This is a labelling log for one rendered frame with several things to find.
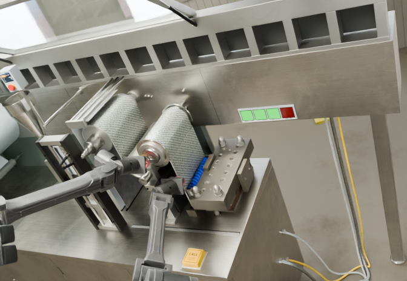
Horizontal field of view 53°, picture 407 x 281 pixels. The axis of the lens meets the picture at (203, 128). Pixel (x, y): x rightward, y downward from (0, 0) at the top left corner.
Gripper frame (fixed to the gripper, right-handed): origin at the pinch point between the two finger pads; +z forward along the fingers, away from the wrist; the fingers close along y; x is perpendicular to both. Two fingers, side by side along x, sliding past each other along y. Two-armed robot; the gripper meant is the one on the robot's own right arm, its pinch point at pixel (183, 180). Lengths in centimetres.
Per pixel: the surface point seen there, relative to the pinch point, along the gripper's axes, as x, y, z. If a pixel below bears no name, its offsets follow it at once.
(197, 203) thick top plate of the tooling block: -9.1, 6.9, -2.4
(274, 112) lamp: 24.9, 36.2, 19.7
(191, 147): 12.6, 0.3, 9.3
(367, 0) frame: 61, 77, 1
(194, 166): 3.7, 0.3, 10.0
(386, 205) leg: -30, 74, 69
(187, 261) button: -26.9, 8.8, -17.8
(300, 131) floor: -11, -2, 203
